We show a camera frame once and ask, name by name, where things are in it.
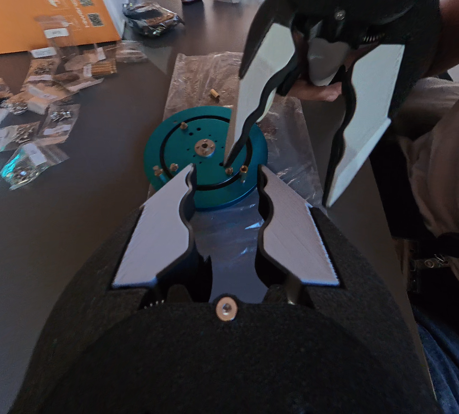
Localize black lanyard strap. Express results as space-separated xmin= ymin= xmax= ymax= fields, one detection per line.
xmin=405 ymin=233 xmax=459 ymax=271

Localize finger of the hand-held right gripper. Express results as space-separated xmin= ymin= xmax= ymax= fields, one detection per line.
xmin=222 ymin=22 xmax=299 ymax=168
xmin=322 ymin=44 xmax=406 ymax=207

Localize clear plastic bag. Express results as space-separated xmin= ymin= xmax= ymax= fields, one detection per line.
xmin=149 ymin=52 xmax=325 ymax=303

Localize blue metal turntable disc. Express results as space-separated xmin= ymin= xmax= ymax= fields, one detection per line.
xmin=144 ymin=106 xmax=269 ymax=211

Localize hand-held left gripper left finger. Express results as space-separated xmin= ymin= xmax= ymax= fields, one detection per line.
xmin=112 ymin=164 xmax=197 ymax=288

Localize pile of small screw bags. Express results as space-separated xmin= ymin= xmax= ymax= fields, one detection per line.
xmin=0 ymin=16 xmax=149 ymax=190

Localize black wrapped bundle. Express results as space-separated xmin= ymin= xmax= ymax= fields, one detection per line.
xmin=122 ymin=1 xmax=185 ymax=37

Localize person's blue jeans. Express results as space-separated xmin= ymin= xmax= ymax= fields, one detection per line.
xmin=412 ymin=306 xmax=459 ymax=414

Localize person's right hand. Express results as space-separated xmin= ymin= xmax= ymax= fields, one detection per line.
xmin=292 ymin=78 xmax=341 ymax=102

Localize person's right forearm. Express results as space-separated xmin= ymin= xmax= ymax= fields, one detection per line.
xmin=427 ymin=0 xmax=459 ymax=77

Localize orange cardboard box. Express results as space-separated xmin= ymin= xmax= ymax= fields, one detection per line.
xmin=0 ymin=0 xmax=135 ymax=55

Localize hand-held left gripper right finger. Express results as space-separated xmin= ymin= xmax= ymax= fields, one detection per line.
xmin=257 ymin=165 xmax=340 ymax=285

